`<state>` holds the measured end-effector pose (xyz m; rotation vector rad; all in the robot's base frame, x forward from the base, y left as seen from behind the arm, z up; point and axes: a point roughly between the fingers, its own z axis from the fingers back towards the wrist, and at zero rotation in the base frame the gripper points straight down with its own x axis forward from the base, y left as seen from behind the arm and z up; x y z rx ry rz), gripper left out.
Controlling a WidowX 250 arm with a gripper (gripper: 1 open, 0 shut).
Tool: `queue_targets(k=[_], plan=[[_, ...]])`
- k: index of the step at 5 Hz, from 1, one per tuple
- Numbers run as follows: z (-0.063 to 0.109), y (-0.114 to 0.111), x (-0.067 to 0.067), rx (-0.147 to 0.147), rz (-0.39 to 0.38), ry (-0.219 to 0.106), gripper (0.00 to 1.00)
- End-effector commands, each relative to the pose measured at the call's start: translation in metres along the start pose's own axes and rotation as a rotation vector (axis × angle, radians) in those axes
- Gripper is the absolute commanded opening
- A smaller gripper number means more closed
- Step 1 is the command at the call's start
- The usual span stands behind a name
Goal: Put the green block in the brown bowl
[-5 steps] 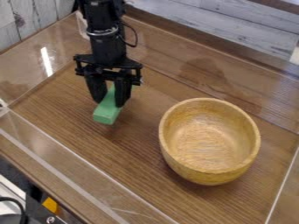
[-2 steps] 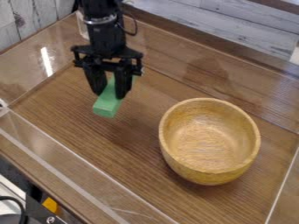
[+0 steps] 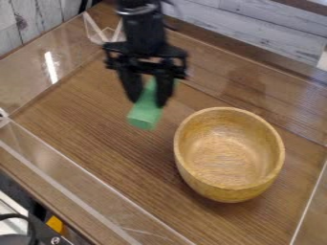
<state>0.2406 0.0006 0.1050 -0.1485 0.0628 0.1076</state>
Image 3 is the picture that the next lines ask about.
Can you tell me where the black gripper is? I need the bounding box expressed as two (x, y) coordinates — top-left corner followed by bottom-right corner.
(104, 6), (188, 107)

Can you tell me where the green rectangular block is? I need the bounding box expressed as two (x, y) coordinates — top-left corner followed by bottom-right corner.
(127, 77), (179, 130)

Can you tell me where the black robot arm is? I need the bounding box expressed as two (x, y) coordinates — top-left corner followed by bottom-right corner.
(103, 0), (188, 107)

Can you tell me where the brown wooden bowl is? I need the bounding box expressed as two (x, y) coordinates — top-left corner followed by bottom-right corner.
(173, 107), (286, 203)

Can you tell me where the black and yellow device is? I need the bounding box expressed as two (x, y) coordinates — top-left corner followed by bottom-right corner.
(32, 203), (93, 245)

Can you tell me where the clear acrylic corner bracket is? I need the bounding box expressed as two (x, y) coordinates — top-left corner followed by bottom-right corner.
(81, 12), (125, 45)

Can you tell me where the clear acrylic front wall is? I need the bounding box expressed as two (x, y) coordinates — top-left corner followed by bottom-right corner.
(0, 109), (195, 245)

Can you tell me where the black cable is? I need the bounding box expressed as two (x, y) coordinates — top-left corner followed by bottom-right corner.
(0, 212), (37, 245)

